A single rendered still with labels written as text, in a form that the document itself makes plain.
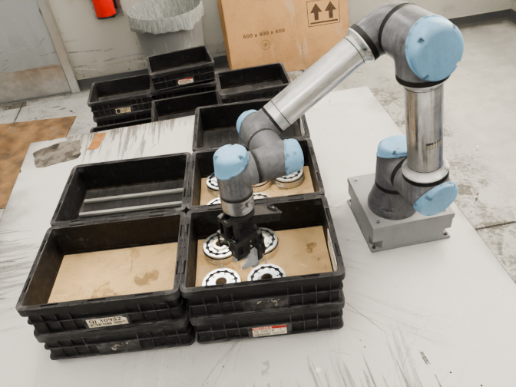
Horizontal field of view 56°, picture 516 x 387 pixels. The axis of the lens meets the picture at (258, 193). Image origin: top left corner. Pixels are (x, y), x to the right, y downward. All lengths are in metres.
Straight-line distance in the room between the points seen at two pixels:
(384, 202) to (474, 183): 1.58
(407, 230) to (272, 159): 0.63
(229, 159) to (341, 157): 0.98
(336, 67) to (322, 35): 3.11
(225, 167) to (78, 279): 0.64
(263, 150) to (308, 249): 0.42
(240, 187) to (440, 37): 0.49
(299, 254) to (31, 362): 0.78
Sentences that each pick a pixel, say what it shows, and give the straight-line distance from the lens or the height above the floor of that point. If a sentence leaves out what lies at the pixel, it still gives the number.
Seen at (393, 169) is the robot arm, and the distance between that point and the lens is 1.37.
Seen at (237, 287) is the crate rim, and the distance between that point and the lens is 1.16.
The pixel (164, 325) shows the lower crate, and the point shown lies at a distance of 1.29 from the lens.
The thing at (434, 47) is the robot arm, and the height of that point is 1.40.
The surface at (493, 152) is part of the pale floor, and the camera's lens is 3.28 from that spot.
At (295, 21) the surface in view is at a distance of 4.18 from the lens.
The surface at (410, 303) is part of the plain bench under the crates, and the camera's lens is 1.42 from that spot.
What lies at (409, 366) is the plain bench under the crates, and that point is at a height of 0.70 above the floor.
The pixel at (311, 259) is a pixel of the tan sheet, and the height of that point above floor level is 0.83.
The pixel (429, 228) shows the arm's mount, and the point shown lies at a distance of 1.55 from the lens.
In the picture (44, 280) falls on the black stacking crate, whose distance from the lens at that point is 1.44.
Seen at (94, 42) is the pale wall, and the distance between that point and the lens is 4.40.
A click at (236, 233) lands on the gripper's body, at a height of 1.05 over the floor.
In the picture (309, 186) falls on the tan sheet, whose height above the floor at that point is 0.83.
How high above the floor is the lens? 1.81
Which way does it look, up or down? 39 degrees down
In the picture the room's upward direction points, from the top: 8 degrees counter-clockwise
